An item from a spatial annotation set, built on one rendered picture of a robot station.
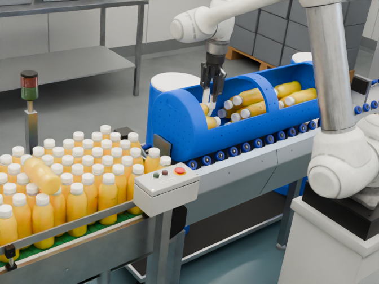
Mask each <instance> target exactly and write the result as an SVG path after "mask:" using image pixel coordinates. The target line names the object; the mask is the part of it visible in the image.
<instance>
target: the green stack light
mask: <svg viewBox="0 0 379 284"><path fill-rule="evenodd" d="M21 97H22V98H23V99H24V100H35V99H37V98H38V97H39V95H38V86H37V87H34V88H25V87H22V86H21Z"/></svg>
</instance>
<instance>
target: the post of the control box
mask: <svg viewBox="0 0 379 284"><path fill-rule="evenodd" d="M172 211H173V209H171V210H168V211H165V212H163V213H160V214H158V215H156V223H155V236H154V243H153V255H152V267H151V279H150V284H165V274H166V264H167V258H168V248H169V238H170V227H171V217H172Z"/></svg>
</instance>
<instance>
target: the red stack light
mask: <svg viewBox="0 0 379 284"><path fill-rule="evenodd" d="M20 80H21V86H22V87H25V88H34V87H37V86H38V76H36V77H34V78H24V77H22V76H21V75H20Z"/></svg>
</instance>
